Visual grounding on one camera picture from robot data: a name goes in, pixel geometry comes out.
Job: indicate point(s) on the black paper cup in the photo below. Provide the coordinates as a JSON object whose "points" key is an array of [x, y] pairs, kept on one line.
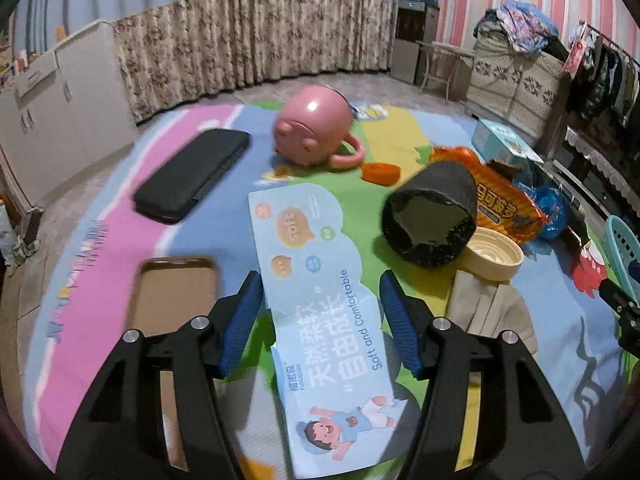
{"points": [[440, 185]]}

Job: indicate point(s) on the beige folded cloth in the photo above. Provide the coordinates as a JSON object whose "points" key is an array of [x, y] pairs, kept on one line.
{"points": [[480, 305]]}

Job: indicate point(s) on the pile of clothes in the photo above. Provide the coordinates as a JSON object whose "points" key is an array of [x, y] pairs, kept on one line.
{"points": [[520, 25]]}

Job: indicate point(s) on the black flat case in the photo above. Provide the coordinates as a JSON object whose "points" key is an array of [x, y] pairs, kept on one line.
{"points": [[190, 175]]}

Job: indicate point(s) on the orange peel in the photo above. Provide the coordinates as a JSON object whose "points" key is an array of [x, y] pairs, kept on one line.
{"points": [[380, 174]]}

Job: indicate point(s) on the light blue printed wrapper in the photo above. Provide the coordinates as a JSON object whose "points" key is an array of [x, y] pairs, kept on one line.
{"points": [[310, 280]]}

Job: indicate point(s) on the orange snack bag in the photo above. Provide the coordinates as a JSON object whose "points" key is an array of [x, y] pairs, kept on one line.
{"points": [[500, 205]]}

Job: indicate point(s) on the metal clothes rack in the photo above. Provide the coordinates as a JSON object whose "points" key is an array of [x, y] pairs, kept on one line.
{"points": [[612, 42]]}

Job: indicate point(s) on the colourful cartoon printed mat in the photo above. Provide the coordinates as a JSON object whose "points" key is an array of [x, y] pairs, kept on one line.
{"points": [[100, 280]]}

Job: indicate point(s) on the light blue cartoon box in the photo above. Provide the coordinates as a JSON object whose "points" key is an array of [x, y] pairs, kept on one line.
{"points": [[495, 137]]}

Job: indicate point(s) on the woven cloth covered chest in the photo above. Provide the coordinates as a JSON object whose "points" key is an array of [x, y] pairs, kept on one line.
{"points": [[515, 85]]}

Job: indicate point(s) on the row of hanging clothes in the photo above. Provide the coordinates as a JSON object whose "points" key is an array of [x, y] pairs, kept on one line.
{"points": [[605, 80]]}

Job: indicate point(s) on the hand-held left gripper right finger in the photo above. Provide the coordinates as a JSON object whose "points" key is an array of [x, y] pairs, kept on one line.
{"points": [[400, 320]]}

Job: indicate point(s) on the cream round lid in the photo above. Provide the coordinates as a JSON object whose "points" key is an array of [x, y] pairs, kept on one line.
{"points": [[495, 255]]}

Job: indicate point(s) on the white cabinet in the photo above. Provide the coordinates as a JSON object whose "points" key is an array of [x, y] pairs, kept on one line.
{"points": [[65, 100]]}

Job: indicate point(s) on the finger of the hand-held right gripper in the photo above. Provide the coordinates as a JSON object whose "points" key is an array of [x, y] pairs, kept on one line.
{"points": [[625, 310]]}

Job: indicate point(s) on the teal plastic basket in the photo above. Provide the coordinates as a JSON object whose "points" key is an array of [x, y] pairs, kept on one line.
{"points": [[622, 250]]}

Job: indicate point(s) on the blue plastic bag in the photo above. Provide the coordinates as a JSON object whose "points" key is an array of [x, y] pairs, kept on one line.
{"points": [[550, 210]]}

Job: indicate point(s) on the pink hanging packet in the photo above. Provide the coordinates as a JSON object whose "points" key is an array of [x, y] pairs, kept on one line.
{"points": [[575, 55]]}

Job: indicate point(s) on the grey water dispenser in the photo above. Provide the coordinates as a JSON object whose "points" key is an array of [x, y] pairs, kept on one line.
{"points": [[407, 35]]}

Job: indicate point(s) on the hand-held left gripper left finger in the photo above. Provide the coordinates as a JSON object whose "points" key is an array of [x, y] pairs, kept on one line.
{"points": [[245, 320]]}

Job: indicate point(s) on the brown phone case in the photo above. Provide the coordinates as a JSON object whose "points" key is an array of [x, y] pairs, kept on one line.
{"points": [[175, 290]]}

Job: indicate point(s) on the pink pig mug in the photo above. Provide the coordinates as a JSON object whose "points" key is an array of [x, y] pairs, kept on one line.
{"points": [[310, 125]]}

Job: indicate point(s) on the dark low cabinet lace cover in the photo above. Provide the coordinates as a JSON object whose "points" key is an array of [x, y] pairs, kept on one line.
{"points": [[595, 160]]}

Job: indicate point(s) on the folding table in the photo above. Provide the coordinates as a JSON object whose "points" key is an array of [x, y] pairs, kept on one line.
{"points": [[445, 49]]}

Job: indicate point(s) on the floral curtain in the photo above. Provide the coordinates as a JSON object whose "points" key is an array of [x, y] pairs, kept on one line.
{"points": [[225, 45]]}

